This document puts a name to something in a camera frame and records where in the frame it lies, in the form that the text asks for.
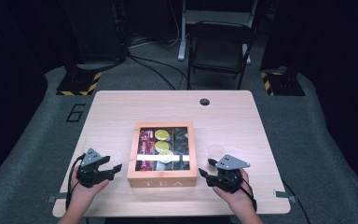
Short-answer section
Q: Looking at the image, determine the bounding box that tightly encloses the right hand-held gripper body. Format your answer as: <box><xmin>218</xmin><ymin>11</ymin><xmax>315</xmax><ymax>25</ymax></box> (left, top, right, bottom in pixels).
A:
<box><xmin>213</xmin><ymin>154</ymin><xmax>252</xmax><ymax>194</ymax></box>

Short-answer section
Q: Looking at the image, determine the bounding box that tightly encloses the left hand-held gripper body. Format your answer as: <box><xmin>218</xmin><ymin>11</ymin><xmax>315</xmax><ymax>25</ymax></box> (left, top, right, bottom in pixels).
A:
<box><xmin>76</xmin><ymin>147</ymin><xmax>107</xmax><ymax>189</ymax></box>

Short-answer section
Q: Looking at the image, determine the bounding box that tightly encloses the wooden tea box glass lid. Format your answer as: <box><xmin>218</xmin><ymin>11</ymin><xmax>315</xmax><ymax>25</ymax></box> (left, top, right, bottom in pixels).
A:
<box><xmin>127</xmin><ymin>121</ymin><xmax>199</xmax><ymax>189</ymax></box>

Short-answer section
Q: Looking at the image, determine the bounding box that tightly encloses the person's left hand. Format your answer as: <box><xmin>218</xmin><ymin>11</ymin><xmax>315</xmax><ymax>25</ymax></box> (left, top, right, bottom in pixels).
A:
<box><xmin>69</xmin><ymin>167</ymin><xmax>111</xmax><ymax>210</ymax></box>

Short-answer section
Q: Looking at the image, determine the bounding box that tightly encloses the person's right hand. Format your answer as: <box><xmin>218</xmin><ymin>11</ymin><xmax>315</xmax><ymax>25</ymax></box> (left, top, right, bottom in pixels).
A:
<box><xmin>212</xmin><ymin>168</ymin><xmax>258</xmax><ymax>217</ymax></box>

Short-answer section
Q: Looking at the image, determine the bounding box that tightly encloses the pile of black tea packets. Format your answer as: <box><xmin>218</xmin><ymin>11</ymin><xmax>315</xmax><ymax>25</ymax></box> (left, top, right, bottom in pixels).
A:
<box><xmin>172</xmin><ymin>127</ymin><xmax>190</xmax><ymax>171</ymax></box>

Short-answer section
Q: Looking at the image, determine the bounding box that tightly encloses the bundle of red tea packets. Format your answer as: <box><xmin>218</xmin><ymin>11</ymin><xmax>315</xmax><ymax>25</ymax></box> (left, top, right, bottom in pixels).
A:
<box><xmin>139</xmin><ymin>128</ymin><xmax>157</xmax><ymax>172</ymax></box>

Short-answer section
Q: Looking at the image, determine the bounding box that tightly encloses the round yellow tea packet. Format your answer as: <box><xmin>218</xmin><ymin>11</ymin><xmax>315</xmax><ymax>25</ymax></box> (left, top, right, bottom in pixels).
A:
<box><xmin>154</xmin><ymin>140</ymin><xmax>172</xmax><ymax>153</ymax></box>
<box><xmin>158</xmin><ymin>149</ymin><xmax>174</xmax><ymax>164</ymax></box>
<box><xmin>154</xmin><ymin>129</ymin><xmax>172</xmax><ymax>142</ymax></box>

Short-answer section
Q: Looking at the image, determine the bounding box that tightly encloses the grey tape strip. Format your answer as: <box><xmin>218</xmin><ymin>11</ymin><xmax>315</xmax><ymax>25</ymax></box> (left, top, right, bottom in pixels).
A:
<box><xmin>274</xmin><ymin>189</ymin><xmax>291</xmax><ymax>200</ymax></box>
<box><xmin>47</xmin><ymin>191</ymin><xmax>71</xmax><ymax>203</ymax></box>

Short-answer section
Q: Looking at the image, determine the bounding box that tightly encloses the grey floor mat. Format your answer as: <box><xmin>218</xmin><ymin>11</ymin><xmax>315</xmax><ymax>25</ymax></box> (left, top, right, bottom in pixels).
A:
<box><xmin>0</xmin><ymin>65</ymin><xmax>358</xmax><ymax>224</ymax></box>

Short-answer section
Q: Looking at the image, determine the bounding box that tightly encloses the black yellow striped stand base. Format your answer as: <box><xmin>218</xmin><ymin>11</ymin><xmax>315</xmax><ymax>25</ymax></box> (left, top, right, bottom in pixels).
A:
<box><xmin>259</xmin><ymin>70</ymin><xmax>306</xmax><ymax>97</ymax></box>
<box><xmin>56</xmin><ymin>71</ymin><xmax>103</xmax><ymax>97</ymax></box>

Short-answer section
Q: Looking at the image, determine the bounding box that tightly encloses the black folding chair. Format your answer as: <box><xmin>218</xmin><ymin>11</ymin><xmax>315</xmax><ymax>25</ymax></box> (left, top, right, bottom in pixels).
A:
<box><xmin>186</xmin><ymin>21</ymin><xmax>256</xmax><ymax>91</ymax></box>

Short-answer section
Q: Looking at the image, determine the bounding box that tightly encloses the left hand-held gripper black cable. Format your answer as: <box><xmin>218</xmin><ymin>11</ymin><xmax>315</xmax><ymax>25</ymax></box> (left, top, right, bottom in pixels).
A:
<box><xmin>64</xmin><ymin>153</ymin><xmax>87</xmax><ymax>212</ymax></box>

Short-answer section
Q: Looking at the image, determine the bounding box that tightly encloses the hand-held gripper black cable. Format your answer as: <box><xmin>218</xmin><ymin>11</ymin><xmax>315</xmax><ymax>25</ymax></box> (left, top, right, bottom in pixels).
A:
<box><xmin>64</xmin><ymin>153</ymin><xmax>87</xmax><ymax>212</ymax></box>
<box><xmin>227</xmin><ymin>174</ymin><xmax>258</xmax><ymax>213</ymax></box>

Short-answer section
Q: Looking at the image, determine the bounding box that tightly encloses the right hand-held gripper black cable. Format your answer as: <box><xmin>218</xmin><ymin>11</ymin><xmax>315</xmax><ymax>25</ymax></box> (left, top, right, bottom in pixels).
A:
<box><xmin>227</xmin><ymin>174</ymin><xmax>258</xmax><ymax>213</ymax></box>

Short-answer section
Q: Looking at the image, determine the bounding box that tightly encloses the black cable at table edge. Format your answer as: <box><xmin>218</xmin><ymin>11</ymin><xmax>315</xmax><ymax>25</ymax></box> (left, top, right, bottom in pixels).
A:
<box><xmin>282</xmin><ymin>180</ymin><xmax>312</xmax><ymax>224</ymax></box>

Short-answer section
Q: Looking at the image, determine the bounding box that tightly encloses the black floor cable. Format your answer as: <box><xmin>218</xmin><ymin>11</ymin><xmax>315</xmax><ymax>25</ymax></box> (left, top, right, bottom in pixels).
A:
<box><xmin>126</xmin><ymin>52</ymin><xmax>190</xmax><ymax>91</ymax></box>

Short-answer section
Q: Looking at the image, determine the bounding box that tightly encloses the white desk frame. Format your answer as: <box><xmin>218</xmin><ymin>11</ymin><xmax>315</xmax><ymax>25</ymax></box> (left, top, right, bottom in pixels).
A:
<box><xmin>177</xmin><ymin>0</ymin><xmax>259</xmax><ymax>65</ymax></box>

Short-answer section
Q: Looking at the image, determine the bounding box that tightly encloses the white floor cable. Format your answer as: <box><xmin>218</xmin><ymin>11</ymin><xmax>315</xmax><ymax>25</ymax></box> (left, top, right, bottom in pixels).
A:
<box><xmin>129</xmin><ymin>0</ymin><xmax>183</xmax><ymax>49</ymax></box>

